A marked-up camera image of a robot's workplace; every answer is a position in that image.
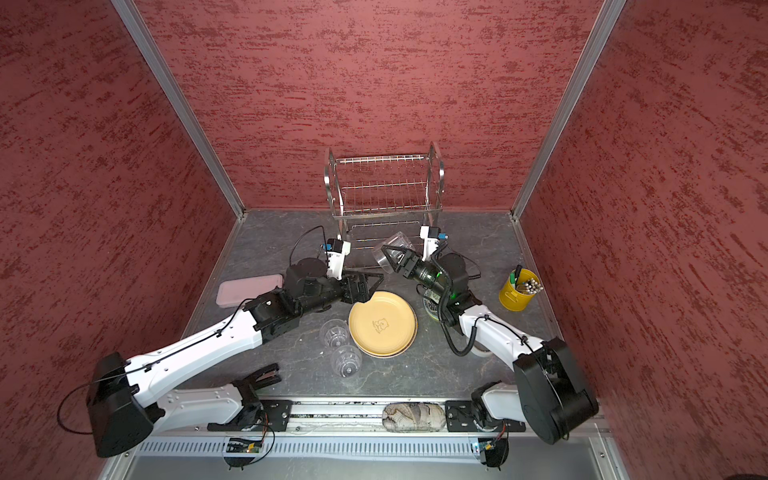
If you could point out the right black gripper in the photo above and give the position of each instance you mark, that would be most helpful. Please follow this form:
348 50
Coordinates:
404 261

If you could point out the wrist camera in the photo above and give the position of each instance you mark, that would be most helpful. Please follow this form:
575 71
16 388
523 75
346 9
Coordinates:
431 237
336 251

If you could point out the yellow pencil cup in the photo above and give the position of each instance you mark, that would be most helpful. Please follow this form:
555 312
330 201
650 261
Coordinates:
520 288

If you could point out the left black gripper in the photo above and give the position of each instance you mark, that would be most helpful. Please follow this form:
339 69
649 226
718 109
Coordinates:
364 294

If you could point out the chrome two-tier dish rack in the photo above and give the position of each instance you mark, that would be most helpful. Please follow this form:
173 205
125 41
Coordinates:
371 198

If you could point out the black clip tool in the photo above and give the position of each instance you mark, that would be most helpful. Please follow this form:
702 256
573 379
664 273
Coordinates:
263 377

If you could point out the grey marbled stone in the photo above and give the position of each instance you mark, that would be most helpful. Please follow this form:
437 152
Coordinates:
413 417

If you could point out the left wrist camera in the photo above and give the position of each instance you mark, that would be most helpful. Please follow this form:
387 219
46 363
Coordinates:
336 251

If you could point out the green leaf pattern bowl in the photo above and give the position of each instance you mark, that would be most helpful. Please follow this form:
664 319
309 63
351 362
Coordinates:
431 308

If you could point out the yellow bear plate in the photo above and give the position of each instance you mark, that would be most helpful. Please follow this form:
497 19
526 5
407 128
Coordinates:
383 327

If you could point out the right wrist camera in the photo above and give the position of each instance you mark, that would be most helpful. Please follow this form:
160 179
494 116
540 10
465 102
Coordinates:
431 237

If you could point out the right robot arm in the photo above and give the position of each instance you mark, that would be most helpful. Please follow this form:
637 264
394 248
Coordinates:
551 394

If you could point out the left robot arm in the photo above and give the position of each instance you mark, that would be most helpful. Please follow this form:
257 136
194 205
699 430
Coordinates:
130 399

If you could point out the aluminium front rail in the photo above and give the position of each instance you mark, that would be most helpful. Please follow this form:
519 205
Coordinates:
366 408

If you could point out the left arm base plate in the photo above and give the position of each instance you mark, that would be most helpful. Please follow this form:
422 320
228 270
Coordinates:
267 415

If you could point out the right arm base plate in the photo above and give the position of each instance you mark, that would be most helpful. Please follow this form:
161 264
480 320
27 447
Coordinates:
469 416

